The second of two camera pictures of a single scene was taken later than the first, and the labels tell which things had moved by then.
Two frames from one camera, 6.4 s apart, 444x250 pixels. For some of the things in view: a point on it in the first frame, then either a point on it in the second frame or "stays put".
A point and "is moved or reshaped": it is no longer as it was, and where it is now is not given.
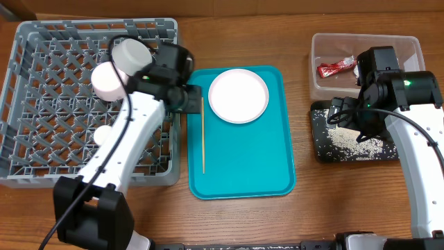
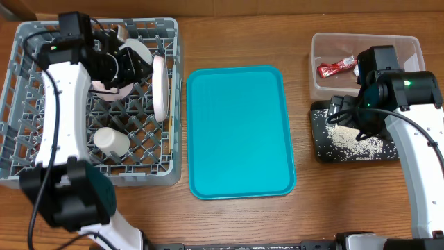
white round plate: [238, 96] is moved or reshaped
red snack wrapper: [325, 69] stays put
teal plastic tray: [228, 160] stays put
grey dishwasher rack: [49, 113] stays put
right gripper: [342, 108] stays put
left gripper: [194, 101] -> [134, 69]
